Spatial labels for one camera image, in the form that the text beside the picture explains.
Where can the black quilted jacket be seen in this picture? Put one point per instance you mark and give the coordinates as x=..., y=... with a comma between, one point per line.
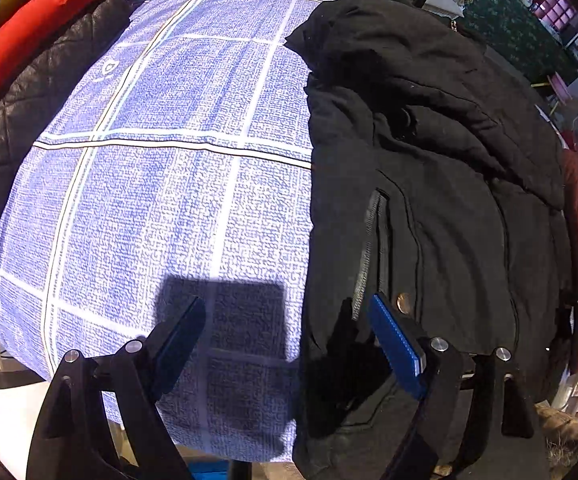
x=29, y=105

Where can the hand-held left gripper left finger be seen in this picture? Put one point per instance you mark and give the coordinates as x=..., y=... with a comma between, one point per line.
x=179, y=350

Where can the red jacket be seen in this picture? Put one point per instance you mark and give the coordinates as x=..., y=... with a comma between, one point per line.
x=44, y=15

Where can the black padded jacket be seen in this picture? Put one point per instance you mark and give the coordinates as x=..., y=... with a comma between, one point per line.
x=444, y=185

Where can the blue checked bedsheet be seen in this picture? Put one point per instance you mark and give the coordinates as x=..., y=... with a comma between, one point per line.
x=144, y=185

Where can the green patterned cloth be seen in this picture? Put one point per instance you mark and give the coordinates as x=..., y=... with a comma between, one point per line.
x=509, y=20

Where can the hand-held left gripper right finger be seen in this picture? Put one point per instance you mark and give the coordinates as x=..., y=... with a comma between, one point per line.
x=394, y=345

